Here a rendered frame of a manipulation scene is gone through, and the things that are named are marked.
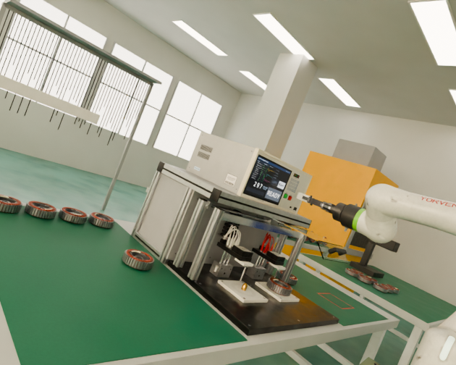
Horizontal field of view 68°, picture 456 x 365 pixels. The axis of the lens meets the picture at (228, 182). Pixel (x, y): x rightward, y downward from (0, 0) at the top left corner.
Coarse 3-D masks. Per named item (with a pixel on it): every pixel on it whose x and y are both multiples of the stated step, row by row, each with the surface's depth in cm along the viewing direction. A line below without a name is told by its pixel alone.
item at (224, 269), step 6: (216, 264) 140; (222, 264) 140; (228, 264) 143; (210, 270) 142; (216, 270) 139; (222, 270) 140; (228, 270) 142; (216, 276) 139; (222, 276) 141; (228, 276) 143
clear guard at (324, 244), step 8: (288, 224) 158; (304, 232) 148; (312, 232) 163; (320, 240) 141; (328, 240) 155; (320, 248) 138; (328, 248) 143; (328, 256) 140; (336, 256) 146; (344, 256) 152
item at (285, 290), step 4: (268, 280) 150; (272, 280) 148; (276, 280) 153; (280, 280) 154; (268, 284) 148; (272, 284) 146; (276, 284) 146; (280, 284) 151; (284, 284) 152; (288, 284) 152; (272, 288) 146; (276, 288) 145; (280, 288) 144; (284, 288) 145; (288, 288) 146; (276, 292) 145; (280, 292) 144; (284, 292) 145; (288, 292) 145
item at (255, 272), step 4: (248, 268) 159; (252, 268) 157; (256, 268) 156; (260, 268) 158; (264, 268) 162; (248, 272) 158; (252, 272) 157; (256, 272) 156; (260, 272) 158; (264, 272) 161; (248, 276) 158; (252, 276) 156; (256, 276) 157; (260, 276) 159
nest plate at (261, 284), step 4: (256, 284) 149; (260, 284) 149; (264, 284) 151; (264, 288) 146; (268, 288) 147; (268, 292) 144; (272, 292) 144; (272, 296) 142; (276, 296) 141; (280, 296) 143; (284, 296) 145; (288, 296) 147; (292, 296) 150; (280, 300) 140; (284, 300) 141; (288, 300) 143; (292, 300) 146; (296, 300) 148
